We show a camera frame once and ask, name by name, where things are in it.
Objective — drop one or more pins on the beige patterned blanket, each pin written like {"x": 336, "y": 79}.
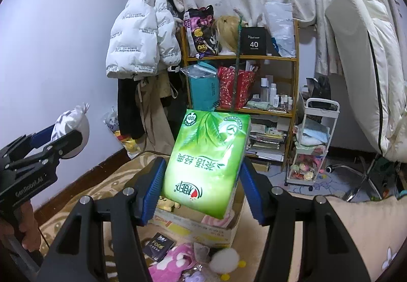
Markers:
{"x": 378, "y": 228}

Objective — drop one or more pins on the green tissue pack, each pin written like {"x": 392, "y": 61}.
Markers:
{"x": 204, "y": 164}

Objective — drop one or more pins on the teal bag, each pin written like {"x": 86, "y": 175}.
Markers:
{"x": 204, "y": 86}

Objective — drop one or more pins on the white cosmetic bottles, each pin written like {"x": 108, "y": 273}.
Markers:
{"x": 270, "y": 96}

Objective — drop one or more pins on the stack of books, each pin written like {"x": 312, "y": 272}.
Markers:
{"x": 266, "y": 142}

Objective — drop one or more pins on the blonde wig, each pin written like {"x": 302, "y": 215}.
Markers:
{"x": 227, "y": 34}

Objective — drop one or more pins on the white fluffy pompom toy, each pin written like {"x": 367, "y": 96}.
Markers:
{"x": 224, "y": 262}

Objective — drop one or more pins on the black face tissue pack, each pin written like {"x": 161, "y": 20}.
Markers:
{"x": 157, "y": 247}

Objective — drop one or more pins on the open cardboard box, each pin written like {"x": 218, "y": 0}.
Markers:
{"x": 184, "y": 224}

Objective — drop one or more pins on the black hanging garment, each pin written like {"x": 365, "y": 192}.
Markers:
{"x": 128, "y": 112}

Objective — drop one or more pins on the white puffer jacket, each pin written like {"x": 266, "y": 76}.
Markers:
{"x": 142, "y": 41}

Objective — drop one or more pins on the green pole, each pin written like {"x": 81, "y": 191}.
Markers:
{"x": 237, "y": 61}

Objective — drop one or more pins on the beige trench coat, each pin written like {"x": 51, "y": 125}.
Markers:
{"x": 158, "y": 136}

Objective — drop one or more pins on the pink plush toy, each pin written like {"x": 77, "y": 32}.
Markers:
{"x": 179, "y": 259}

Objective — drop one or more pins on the wooden shelf unit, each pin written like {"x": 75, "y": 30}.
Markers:
{"x": 260, "y": 60}

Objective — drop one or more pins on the purple white plush bag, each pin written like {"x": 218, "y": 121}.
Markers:
{"x": 68, "y": 121}

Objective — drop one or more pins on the person left hand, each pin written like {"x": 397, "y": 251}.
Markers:
{"x": 28, "y": 226}

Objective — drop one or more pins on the red patterned gift bag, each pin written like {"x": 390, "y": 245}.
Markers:
{"x": 246, "y": 80}

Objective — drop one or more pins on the yellow dog plush toy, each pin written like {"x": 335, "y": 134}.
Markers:
{"x": 167, "y": 204}

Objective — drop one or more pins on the white rolling cart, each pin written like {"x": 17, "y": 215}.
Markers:
{"x": 313, "y": 136}

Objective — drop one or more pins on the black box number 40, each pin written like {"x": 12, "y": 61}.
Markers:
{"x": 253, "y": 41}

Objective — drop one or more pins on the cream office chair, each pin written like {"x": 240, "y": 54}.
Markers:
{"x": 371, "y": 61}

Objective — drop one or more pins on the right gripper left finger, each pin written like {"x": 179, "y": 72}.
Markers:
{"x": 78, "y": 252}

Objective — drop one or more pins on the black purple printed bag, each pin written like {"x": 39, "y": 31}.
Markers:
{"x": 200, "y": 32}

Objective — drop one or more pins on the pink swirl roll plush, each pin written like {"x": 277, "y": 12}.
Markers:
{"x": 224, "y": 223}

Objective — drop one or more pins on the clear plastic bag on shelf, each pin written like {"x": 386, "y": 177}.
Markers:
{"x": 279, "y": 21}

